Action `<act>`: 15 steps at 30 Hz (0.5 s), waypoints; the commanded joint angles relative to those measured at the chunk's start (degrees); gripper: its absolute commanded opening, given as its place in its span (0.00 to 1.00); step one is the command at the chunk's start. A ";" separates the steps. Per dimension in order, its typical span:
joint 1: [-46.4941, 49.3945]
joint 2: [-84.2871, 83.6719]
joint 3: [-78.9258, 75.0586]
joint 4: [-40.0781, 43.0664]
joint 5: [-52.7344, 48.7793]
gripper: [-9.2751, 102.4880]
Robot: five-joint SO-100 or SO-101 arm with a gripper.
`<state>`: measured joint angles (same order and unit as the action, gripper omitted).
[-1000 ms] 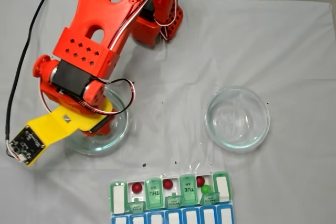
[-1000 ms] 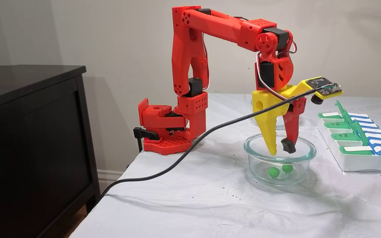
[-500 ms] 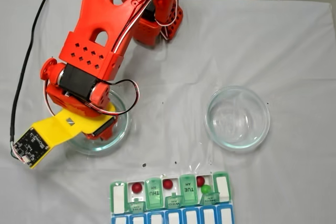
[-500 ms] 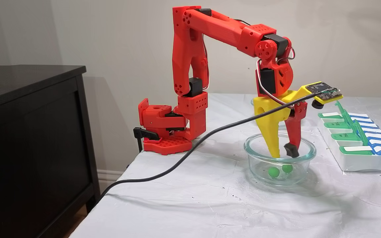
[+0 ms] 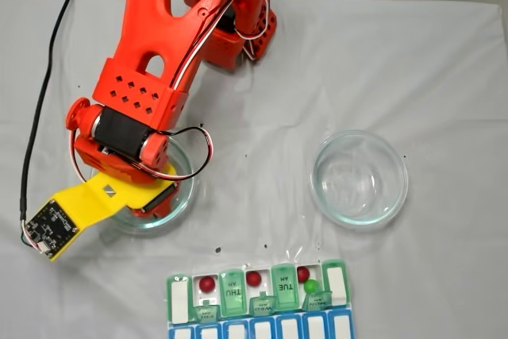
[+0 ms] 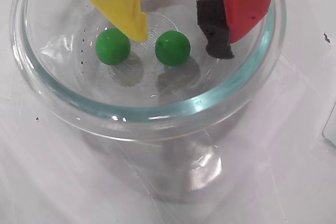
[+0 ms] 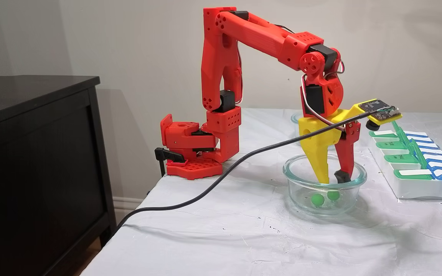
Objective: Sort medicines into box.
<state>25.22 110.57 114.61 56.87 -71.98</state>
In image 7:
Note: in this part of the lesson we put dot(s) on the green round pill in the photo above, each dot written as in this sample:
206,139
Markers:
333,195
317,199

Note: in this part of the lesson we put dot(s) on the weekly pill organizer box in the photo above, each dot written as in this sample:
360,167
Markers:
416,189

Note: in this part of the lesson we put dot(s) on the clear glass bowl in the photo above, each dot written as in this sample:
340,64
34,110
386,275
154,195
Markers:
294,117
301,180

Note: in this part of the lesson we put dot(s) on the white tablecloth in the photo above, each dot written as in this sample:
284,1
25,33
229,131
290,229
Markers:
225,237

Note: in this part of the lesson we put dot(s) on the black table clamp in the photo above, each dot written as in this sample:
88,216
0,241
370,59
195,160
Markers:
167,154

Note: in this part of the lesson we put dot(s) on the white baseboard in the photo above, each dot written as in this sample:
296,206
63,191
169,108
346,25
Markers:
125,205

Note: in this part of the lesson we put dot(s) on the black wooden cabinet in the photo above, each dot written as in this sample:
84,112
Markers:
33,172

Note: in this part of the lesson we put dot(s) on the circuit board camera yellow mount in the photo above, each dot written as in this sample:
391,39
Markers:
378,109

